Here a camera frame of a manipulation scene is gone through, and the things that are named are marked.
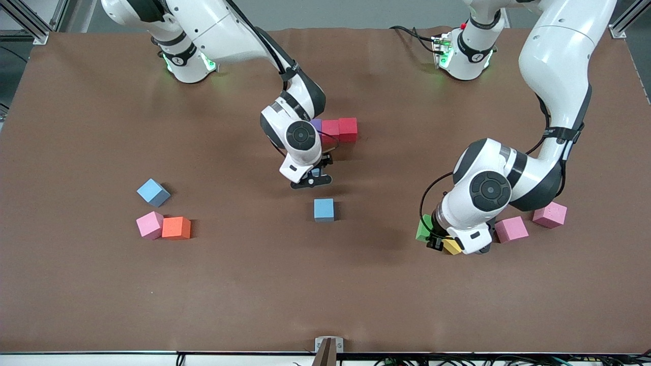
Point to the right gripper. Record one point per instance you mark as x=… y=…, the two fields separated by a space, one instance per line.
x=329 y=161

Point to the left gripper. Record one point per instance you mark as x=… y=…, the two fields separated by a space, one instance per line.
x=435 y=241

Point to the light blue foam cube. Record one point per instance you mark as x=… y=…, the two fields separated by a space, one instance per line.
x=324 y=209
x=316 y=173
x=151 y=191

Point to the green foam cube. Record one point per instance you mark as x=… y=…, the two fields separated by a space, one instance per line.
x=423 y=229

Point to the red foam cube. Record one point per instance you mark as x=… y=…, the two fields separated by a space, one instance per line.
x=330 y=129
x=348 y=129

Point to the purple foam cube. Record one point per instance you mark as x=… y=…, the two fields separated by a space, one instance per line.
x=316 y=125

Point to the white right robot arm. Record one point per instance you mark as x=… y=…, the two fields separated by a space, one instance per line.
x=213 y=30

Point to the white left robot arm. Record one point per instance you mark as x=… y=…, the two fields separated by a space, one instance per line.
x=559 y=51

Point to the yellow foam cube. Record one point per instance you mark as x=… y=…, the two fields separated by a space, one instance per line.
x=451 y=247

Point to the pink foam cube with dots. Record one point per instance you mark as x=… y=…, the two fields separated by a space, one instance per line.
x=552 y=216

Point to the brown table mat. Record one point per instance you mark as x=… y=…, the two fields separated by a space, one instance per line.
x=325 y=295

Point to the orange foam cube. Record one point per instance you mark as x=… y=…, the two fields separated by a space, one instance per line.
x=176 y=227

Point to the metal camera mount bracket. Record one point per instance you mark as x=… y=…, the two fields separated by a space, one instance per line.
x=329 y=351

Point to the aluminium frame profile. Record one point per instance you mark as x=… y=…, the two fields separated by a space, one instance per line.
x=617 y=31
x=38 y=34

